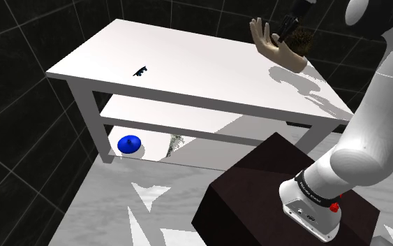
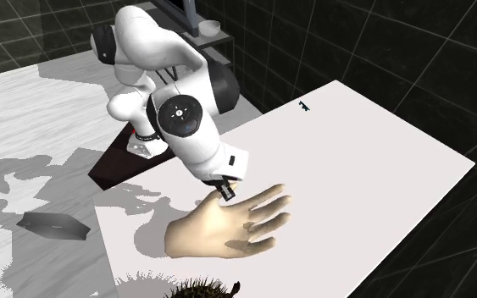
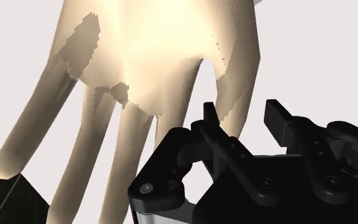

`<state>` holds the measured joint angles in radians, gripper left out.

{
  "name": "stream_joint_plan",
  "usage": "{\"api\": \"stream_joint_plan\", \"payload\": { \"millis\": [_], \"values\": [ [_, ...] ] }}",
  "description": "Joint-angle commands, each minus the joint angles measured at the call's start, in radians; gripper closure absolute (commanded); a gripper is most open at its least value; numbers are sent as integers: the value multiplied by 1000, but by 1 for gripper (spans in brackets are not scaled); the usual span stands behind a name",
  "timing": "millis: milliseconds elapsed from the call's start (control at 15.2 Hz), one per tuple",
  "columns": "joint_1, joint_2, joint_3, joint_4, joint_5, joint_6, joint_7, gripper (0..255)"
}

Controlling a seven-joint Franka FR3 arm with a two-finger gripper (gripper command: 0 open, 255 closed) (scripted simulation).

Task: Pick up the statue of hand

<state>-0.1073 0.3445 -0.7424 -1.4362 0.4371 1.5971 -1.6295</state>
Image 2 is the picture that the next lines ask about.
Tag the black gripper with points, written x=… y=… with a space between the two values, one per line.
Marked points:
x=213 y=183

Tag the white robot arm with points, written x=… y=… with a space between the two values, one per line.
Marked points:
x=188 y=140

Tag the beige hand model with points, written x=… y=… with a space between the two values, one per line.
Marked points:
x=209 y=231

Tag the dark spiky round object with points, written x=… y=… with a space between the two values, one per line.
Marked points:
x=199 y=289

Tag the dark robot stand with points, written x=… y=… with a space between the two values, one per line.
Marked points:
x=116 y=167

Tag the small dark teal object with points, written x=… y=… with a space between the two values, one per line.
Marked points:
x=303 y=106

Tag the grey shelf with white bowl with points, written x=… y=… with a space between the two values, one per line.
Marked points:
x=217 y=39

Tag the dark grey flat box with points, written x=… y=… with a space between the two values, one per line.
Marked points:
x=54 y=226

